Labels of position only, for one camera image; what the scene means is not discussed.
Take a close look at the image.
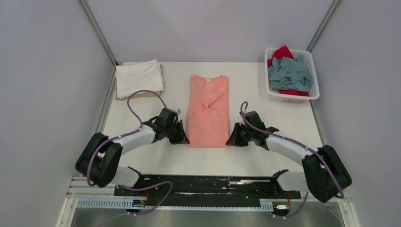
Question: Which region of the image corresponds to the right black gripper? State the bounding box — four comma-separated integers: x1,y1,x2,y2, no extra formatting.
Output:
226,123,254,147

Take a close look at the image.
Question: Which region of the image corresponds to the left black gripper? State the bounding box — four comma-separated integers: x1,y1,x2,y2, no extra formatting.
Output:
165,120,190,145

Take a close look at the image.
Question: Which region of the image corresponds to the salmon pink t shirt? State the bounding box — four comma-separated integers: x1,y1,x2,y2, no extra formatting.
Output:
186,75,230,148

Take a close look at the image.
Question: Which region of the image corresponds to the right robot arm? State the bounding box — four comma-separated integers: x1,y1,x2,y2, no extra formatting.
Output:
226,111,352,202

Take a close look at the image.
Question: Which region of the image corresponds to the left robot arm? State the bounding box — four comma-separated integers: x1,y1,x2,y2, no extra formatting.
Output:
75,108,190,196

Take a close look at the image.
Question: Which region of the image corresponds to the folded beige t shirt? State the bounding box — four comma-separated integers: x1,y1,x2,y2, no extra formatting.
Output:
114,63,165,101

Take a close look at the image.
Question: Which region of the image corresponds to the folded white t shirt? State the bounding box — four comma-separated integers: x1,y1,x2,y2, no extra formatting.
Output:
115,59,165,100

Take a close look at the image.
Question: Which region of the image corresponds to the grey blue t shirt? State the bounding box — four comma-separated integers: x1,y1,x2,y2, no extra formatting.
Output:
268,54,314,93

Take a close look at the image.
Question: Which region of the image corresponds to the red t shirt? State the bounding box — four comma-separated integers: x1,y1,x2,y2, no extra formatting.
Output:
268,45,309,96

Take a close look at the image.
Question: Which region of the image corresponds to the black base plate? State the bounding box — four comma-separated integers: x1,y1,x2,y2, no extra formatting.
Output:
114,170,301,207

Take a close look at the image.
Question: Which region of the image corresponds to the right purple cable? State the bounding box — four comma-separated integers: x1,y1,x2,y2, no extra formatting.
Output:
239,101,345,219

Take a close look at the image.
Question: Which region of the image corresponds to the purple cable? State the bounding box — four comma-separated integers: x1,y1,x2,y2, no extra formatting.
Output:
239,101,345,219
86,90,173,217

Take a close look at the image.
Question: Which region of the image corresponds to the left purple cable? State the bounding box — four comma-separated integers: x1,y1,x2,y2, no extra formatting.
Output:
86,90,173,217

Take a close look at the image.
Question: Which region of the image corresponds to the white slotted cable duct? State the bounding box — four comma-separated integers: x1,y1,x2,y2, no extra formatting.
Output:
76,197,274,212

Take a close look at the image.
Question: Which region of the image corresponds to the left aluminium frame post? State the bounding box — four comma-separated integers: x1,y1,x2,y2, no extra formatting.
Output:
78,0,118,67

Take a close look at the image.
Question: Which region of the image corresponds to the aluminium frame post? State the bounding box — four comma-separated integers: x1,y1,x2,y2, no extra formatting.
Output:
306,0,343,52
78,0,118,67

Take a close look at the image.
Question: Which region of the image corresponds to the right aluminium frame post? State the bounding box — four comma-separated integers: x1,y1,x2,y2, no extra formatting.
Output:
306,0,343,52

